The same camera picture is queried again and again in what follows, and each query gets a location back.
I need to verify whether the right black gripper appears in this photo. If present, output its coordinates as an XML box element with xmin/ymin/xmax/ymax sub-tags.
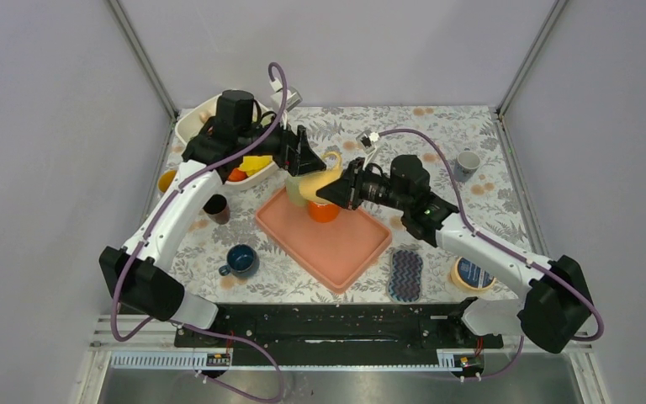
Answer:
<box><xmin>317</xmin><ymin>156</ymin><xmax>410</xmax><ymax>210</ymax></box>

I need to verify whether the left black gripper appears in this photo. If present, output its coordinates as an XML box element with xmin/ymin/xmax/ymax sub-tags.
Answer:
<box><xmin>238</xmin><ymin>108</ymin><xmax>326</xmax><ymax>175</ymax></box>

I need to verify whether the yellow mug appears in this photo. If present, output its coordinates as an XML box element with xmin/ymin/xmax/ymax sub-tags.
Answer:
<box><xmin>299</xmin><ymin>151</ymin><xmax>342</xmax><ymax>205</ymax></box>

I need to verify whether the light green mug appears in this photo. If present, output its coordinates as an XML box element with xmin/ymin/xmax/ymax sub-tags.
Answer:
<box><xmin>284</xmin><ymin>176</ymin><xmax>307</xmax><ymax>208</ymax></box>

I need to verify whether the orange mug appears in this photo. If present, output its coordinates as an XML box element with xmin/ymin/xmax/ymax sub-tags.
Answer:
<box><xmin>307</xmin><ymin>201</ymin><xmax>341</xmax><ymax>223</ymax></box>

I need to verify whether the dark brown small mug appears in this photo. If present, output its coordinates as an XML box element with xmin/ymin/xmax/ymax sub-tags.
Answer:
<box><xmin>203</xmin><ymin>194</ymin><xmax>230</xmax><ymax>225</ymax></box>

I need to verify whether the grey blue small mug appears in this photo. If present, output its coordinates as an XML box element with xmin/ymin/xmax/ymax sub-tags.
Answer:
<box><xmin>454</xmin><ymin>150</ymin><xmax>481</xmax><ymax>183</ymax></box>

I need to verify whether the dark blue round mug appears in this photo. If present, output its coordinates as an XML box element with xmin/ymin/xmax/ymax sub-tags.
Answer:
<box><xmin>219</xmin><ymin>244</ymin><xmax>260</xmax><ymax>279</ymax></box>

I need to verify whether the blue striped mug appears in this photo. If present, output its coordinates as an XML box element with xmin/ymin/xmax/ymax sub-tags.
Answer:
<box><xmin>157</xmin><ymin>169</ymin><xmax>177</xmax><ymax>194</ymax></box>

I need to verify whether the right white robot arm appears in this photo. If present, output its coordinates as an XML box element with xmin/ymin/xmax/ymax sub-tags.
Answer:
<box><xmin>313</xmin><ymin>155</ymin><xmax>604</xmax><ymax>354</ymax></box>

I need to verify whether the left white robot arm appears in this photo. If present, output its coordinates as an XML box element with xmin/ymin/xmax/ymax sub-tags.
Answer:
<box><xmin>98</xmin><ymin>88</ymin><xmax>326</xmax><ymax>346</ymax></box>

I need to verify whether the yellow toy cabbage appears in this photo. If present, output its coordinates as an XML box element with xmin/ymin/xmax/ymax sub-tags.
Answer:
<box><xmin>238</xmin><ymin>156</ymin><xmax>273</xmax><ymax>177</ymax></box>

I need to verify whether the orange toy carrot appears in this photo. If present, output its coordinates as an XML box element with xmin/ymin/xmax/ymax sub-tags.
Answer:
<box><xmin>227</xmin><ymin>168</ymin><xmax>248</xmax><ymax>183</ymax></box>

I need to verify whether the salmon pink tray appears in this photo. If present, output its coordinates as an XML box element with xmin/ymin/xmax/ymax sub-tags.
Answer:
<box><xmin>255</xmin><ymin>189</ymin><xmax>392</xmax><ymax>294</ymax></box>

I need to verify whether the toy mushroom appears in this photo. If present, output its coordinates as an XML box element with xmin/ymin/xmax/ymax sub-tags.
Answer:
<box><xmin>199</xmin><ymin>111</ymin><xmax>212</xmax><ymax>124</ymax></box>

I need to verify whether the blue zigzag sponge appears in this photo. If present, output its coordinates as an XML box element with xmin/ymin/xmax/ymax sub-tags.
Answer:
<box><xmin>387</xmin><ymin>249</ymin><xmax>423</xmax><ymax>303</ymax></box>

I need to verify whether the floral table mat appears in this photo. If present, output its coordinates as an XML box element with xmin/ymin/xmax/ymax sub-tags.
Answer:
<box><xmin>169</xmin><ymin>106</ymin><xmax>530</xmax><ymax>303</ymax></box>

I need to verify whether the white square bowl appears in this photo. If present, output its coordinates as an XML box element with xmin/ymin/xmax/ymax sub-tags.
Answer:
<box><xmin>174</xmin><ymin>95</ymin><xmax>278</xmax><ymax>191</ymax></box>

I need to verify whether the tape roll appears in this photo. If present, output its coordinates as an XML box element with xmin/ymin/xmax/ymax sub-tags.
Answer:
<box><xmin>448</xmin><ymin>257</ymin><xmax>496</xmax><ymax>293</ymax></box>

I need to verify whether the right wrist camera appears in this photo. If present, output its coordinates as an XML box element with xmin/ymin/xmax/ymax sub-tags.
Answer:
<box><xmin>356</xmin><ymin>130</ymin><xmax>380</xmax><ymax>165</ymax></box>

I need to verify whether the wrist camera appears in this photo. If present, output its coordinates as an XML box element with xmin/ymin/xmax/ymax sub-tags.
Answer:
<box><xmin>356</xmin><ymin>130</ymin><xmax>380</xmax><ymax>165</ymax></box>
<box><xmin>270</xmin><ymin>80</ymin><xmax>302</xmax><ymax>112</ymax></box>

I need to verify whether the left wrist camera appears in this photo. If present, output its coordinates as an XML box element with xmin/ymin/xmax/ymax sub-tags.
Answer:
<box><xmin>270</xmin><ymin>80</ymin><xmax>302</xmax><ymax>112</ymax></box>

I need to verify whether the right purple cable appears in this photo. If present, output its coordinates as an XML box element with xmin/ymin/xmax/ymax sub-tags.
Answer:
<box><xmin>375</xmin><ymin>128</ymin><xmax>606</xmax><ymax>343</ymax></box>

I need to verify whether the purple cable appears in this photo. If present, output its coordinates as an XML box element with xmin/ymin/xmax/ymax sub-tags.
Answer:
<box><xmin>375</xmin><ymin>128</ymin><xmax>606</xmax><ymax>343</ymax></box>
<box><xmin>110</xmin><ymin>61</ymin><xmax>289</xmax><ymax>404</ymax></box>

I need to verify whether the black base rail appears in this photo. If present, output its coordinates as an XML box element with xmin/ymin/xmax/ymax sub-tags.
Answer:
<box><xmin>173</xmin><ymin>300</ymin><xmax>506</xmax><ymax>369</ymax></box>

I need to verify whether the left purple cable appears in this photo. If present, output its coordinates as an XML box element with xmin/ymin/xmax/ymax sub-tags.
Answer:
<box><xmin>110</xmin><ymin>61</ymin><xmax>289</xmax><ymax>404</ymax></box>

